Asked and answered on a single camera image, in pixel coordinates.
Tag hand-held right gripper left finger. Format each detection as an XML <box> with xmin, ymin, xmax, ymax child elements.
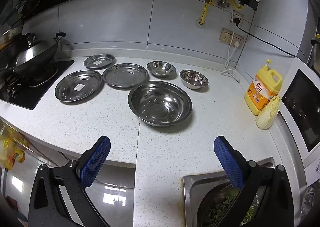
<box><xmin>28</xmin><ymin>135</ymin><xmax>111</xmax><ymax>227</ymax></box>

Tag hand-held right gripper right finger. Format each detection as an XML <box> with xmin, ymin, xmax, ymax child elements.
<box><xmin>213</xmin><ymin>135</ymin><xmax>295</xmax><ymax>227</ymax></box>

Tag medium steel plate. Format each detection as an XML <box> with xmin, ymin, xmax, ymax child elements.
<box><xmin>54</xmin><ymin>69</ymin><xmax>103</xmax><ymax>103</ymax></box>

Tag large steel bowl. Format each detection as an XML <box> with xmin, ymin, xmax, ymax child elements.
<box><xmin>128</xmin><ymin>81</ymin><xmax>193</xmax><ymax>126</ymax></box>

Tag small deep steel bowl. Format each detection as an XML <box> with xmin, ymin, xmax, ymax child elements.
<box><xmin>179</xmin><ymin>69</ymin><xmax>209</xmax><ymax>90</ymax></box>

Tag large steel plate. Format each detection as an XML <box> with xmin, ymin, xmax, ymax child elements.
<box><xmin>102</xmin><ymin>63</ymin><xmax>150</xmax><ymax>89</ymax></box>

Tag small steel plate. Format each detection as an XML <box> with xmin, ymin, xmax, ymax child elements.
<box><xmin>83</xmin><ymin>53</ymin><xmax>116</xmax><ymax>70</ymax></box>

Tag small flared steel bowl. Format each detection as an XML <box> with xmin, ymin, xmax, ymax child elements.
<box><xmin>146</xmin><ymin>61</ymin><xmax>176</xmax><ymax>78</ymax></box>

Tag glossy base cabinet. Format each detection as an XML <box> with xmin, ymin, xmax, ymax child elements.
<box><xmin>0</xmin><ymin>119</ymin><xmax>137</xmax><ymax>227</ymax></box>

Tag steel sink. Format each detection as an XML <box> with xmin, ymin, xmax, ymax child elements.
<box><xmin>182</xmin><ymin>157</ymin><xmax>277</xmax><ymax>227</ymax></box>

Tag steel basin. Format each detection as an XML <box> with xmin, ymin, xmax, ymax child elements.
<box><xmin>196</xmin><ymin>183</ymin><xmax>259</xmax><ymax>227</ymax></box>

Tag green leafy vegetables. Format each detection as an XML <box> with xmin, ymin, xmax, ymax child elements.
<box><xmin>200</xmin><ymin>188</ymin><xmax>258</xmax><ymax>227</ymax></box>

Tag napa cabbage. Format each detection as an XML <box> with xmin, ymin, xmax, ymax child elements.
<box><xmin>255</xmin><ymin>95</ymin><xmax>282</xmax><ymax>129</ymax></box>

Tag yellow detergent bottle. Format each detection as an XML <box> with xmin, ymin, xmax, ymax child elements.
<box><xmin>244</xmin><ymin>59</ymin><xmax>283</xmax><ymax>116</ymax></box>

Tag yellow plastic bag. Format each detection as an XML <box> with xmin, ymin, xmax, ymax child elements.
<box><xmin>0</xmin><ymin>127</ymin><xmax>28</xmax><ymax>170</ymax></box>

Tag white microwave oven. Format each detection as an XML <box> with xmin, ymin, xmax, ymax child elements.
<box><xmin>279</xmin><ymin>56</ymin><xmax>320</xmax><ymax>167</ymax></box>

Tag black gas stove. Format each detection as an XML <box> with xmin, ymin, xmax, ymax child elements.
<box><xmin>0</xmin><ymin>60</ymin><xmax>75</xmax><ymax>111</ymax></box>

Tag black wok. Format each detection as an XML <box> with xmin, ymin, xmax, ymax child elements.
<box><xmin>0</xmin><ymin>32</ymin><xmax>67</xmax><ymax>80</ymax></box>

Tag steel wok lid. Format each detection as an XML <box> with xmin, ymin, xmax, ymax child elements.
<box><xmin>15</xmin><ymin>38</ymin><xmax>58</xmax><ymax>68</ymax></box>

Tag metal vessel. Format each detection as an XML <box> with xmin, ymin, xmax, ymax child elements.
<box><xmin>311</xmin><ymin>35</ymin><xmax>320</xmax><ymax>78</ymax></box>

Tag steel cooking pot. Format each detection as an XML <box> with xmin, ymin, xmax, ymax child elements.
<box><xmin>0</xmin><ymin>30</ymin><xmax>15</xmax><ymax>53</ymax></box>

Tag double wall socket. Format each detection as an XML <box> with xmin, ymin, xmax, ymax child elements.
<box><xmin>219</xmin><ymin>28</ymin><xmax>244</xmax><ymax>49</ymax></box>

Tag black power cable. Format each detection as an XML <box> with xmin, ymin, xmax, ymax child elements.
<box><xmin>234</xmin><ymin>16</ymin><xmax>297</xmax><ymax>57</ymax></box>

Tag single wall socket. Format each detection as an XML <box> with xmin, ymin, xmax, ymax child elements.
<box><xmin>230</xmin><ymin>10</ymin><xmax>244</xmax><ymax>26</ymax></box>

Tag long yellow gas hose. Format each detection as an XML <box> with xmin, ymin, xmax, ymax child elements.
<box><xmin>199</xmin><ymin>0</ymin><xmax>214</xmax><ymax>26</ymax></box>

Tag curved yellow hose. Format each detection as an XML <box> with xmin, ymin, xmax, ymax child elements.
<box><xmin>222</xmin><ymin>0</ymin><xmax>244</xmax><ymax>11</ymax></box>

